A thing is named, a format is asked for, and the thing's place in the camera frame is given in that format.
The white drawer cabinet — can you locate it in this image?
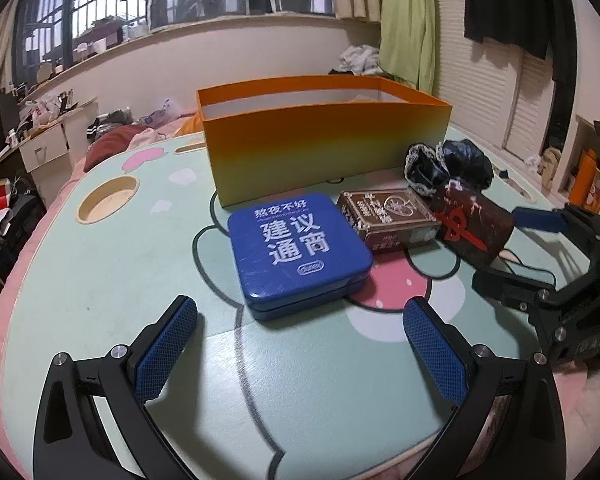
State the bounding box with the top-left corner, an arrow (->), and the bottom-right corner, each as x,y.
19,100 -> 101,188

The striped black white cloth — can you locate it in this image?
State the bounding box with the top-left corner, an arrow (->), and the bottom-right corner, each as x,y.
85,116 -> 112,143

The orange cardboard box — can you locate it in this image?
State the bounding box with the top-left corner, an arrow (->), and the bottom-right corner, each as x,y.
196,74 -> 453,209

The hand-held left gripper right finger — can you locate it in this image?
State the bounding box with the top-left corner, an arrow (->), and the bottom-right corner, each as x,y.
402,296 -> 568,480

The black lace-trimmed cloth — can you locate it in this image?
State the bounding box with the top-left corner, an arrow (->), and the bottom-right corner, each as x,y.
405,141 -> 449,195

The dark brown pouch red mark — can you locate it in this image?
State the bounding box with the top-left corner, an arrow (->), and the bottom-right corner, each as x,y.
428,180 -> 517,267

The dark red pillow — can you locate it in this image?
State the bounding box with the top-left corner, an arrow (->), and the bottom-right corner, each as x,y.
82,125 -> 148,171

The black hanging garment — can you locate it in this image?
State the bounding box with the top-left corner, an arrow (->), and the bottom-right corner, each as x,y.
464,0 -> 581,86

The green hanging garment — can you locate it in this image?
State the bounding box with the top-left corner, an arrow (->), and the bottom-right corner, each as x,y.
378,0 -> 438,92

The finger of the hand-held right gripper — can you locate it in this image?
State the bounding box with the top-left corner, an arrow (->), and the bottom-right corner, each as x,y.
471,267 -> 561,313
512,205 -> 600,241

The white clothes pile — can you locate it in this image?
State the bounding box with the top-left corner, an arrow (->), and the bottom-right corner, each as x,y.
337,44 -> 383,75

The barred window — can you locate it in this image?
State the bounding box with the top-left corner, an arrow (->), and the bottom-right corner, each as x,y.
10,0 -> 338,92

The green cartoon desktop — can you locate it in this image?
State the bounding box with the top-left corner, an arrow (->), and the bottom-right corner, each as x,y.
0,132 -> 596,480

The blue metal tin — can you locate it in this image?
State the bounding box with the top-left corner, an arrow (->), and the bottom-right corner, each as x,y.
227,192 -> 373,322

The purple white plastic bag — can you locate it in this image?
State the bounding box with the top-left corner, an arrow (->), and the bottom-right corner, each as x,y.
140,100 -> 184,127

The black lace fabric bundle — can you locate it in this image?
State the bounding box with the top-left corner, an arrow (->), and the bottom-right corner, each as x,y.
440,138 -> 495,192

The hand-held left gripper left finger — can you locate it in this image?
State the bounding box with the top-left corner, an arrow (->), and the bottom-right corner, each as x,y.
32,294 -> 199,480

